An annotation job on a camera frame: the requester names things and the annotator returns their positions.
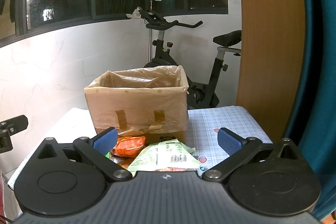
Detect orange chip bag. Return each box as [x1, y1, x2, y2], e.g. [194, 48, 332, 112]
[111, 135, 146, 159]

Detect metal pole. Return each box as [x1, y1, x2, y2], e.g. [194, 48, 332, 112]
[148, 0, 153, 62]

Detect cardboard box with plastic liner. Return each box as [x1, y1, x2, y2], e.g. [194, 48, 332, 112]
[84, 65, 189, 145]

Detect crumpled white cloth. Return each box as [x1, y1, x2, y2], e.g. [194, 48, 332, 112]
[126, 6, 144, 20]

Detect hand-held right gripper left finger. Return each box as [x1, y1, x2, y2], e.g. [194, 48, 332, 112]
[37, 127, 132, 183]

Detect teal curtain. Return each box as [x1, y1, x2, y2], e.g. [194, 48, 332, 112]
[283, 0, 336, 222]

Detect black exercise bike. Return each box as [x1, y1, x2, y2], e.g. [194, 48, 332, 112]
[138, 9, 242, 110]

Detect green snack packet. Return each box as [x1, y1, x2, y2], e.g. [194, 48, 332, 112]
[127, 140, 201, 173]

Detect wooden panel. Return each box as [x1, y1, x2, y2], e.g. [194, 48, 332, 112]
[235, 0, 306, 141]

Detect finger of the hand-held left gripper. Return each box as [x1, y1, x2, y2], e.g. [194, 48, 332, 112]
[0, 115, 28, 153]

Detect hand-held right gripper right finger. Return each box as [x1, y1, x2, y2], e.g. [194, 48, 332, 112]
[202, 127, 300, 183]

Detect checked tablecloth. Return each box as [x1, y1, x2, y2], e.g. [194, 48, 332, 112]
[7, 105, 273, 189]

